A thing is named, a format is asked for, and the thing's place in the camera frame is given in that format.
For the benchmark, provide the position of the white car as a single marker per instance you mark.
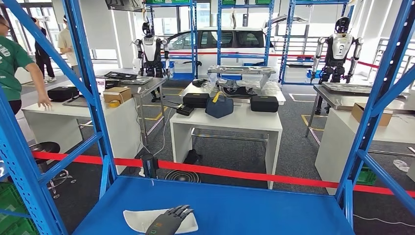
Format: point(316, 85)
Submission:
point(209, 60)

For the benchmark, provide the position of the black flat tray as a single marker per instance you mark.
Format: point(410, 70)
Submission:
point(120, 75)

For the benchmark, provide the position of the small black bag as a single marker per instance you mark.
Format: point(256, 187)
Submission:
point(192, 157)

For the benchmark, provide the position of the green plastic crate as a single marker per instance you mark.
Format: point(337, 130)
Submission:
point(366, 177)
point(13, 220)

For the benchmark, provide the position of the grey car panel on stand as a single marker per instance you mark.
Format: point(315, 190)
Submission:
point(241, 69)

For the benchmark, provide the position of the white plastic car part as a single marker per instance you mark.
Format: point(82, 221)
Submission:
point(136, 219)

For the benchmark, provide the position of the black charger device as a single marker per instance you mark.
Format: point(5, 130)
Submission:
point(185, 110)

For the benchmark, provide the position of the person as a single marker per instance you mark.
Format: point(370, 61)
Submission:
point(43, 61)
point(13, 65)
point(66, 42)

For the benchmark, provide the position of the chrome barrier post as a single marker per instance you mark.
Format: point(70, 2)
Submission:
point(148, 165)

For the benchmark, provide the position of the metal gate barriers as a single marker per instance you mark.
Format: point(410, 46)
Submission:
point(398, 61)

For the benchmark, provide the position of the black car part in plastic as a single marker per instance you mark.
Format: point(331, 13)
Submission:
point(238, 90)

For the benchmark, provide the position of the black hard case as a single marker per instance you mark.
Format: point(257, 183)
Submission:
point(264, 103)
point(63, 93)
point(195, 100)

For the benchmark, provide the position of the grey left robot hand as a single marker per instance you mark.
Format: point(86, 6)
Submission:
point(167, 223)

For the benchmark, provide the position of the black stool with chrome base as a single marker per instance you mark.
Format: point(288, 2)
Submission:
point(45, 147)

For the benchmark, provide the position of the clear plastic bag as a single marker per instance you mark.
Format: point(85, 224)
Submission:
point(401, 165)

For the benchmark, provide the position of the large blue metal shelving rack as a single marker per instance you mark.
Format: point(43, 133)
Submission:
point(243, 207)

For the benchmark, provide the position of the white table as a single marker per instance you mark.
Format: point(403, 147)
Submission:
point(278, 96)

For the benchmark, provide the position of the white desk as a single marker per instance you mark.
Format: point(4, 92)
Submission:
point(240, 121)
point(334, 146)
point(123, 129)

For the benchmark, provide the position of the black and silver humanoid robot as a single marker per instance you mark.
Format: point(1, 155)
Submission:
point(151, 48)
point(338, 48)

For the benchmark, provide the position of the stainless steel table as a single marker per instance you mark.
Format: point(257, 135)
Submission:
point(337, 100)
point(146, 86)

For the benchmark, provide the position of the red barrier belt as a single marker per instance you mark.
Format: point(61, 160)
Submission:
point(291, 55)
point(259, 176)

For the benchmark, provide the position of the yellow tape roll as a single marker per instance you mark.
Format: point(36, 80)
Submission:
point(114, 104)

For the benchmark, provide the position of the black round ribbed base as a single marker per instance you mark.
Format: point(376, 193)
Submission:
point(181, 176)

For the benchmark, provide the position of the cardboard box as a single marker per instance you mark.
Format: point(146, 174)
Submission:
point(358, 112)
point(116, 95)

